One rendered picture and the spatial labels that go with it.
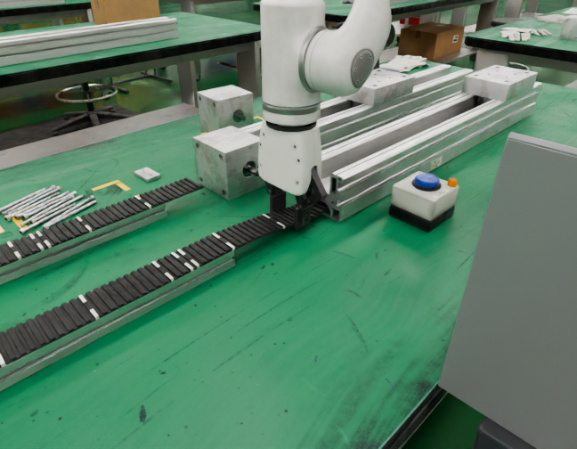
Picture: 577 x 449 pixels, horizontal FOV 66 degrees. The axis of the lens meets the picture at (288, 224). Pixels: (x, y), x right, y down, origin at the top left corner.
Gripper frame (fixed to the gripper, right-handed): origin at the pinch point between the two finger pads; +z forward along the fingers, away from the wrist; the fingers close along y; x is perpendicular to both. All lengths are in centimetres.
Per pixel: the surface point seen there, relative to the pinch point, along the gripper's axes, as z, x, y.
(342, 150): -6.0, 14.8, -1.8
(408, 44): 42, 353, -200
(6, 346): -0.1, -42.8, 0.0
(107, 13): -6, 65, -203
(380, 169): -3.5, 17.8, 4.8
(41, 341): -0.1, -39.8, 1.9
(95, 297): -0.2, -32.5, -0.8
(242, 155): -5.3, 1.2, -13.4
